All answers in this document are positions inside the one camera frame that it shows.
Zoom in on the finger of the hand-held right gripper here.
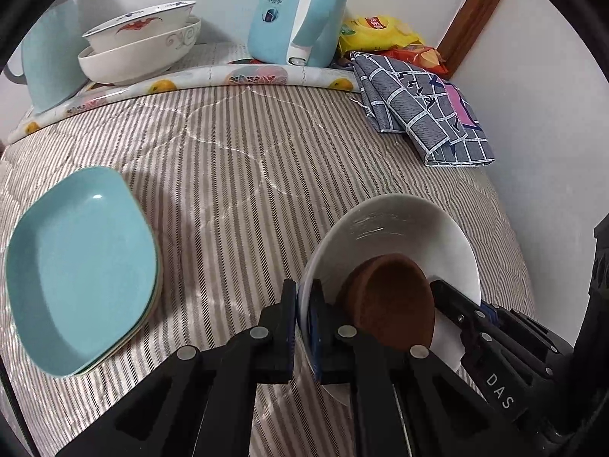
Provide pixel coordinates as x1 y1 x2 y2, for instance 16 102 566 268
429 279 487 344
477 301 556 378

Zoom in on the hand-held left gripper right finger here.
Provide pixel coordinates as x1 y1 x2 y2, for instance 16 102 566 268
304 280 505 457

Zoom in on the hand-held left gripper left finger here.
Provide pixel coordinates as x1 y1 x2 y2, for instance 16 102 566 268
57 278 300 457

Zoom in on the small brown bowl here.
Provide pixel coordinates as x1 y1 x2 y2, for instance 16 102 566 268
354 258 436 350
335 254 419 331

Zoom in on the large white bowl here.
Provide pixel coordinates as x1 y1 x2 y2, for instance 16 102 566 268
297 194 481 407

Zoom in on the green square plate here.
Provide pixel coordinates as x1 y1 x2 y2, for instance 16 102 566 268
71 209 165 378

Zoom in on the blue square plate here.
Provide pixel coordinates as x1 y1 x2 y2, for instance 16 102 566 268
5 166 159 376

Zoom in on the striped quilt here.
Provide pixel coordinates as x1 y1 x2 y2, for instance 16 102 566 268
0 83 531 457

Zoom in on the folded grey checked cloth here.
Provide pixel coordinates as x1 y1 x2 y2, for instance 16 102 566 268
351 51 496 168

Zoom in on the red orange snack bag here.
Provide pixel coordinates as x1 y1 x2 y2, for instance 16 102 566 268
381 44 450 77

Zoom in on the fruit print table mat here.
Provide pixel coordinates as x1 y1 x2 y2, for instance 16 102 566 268
10 64 361 144

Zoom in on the yellow snack bag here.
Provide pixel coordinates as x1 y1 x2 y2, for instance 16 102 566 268
339 15 424 57

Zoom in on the white bowl grey scroll print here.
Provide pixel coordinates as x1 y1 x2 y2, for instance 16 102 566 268
77 16 202 86

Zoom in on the light blue electric kettle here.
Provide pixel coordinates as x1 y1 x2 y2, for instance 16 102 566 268
247 0 353 68

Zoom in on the white bowl red blue print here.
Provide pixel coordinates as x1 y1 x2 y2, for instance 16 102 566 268
82 1 197 54

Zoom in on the teal thermos jug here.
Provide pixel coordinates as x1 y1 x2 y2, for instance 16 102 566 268
2 0 91 114

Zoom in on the brown wooden frame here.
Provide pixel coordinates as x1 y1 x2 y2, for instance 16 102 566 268
435 0 517 79

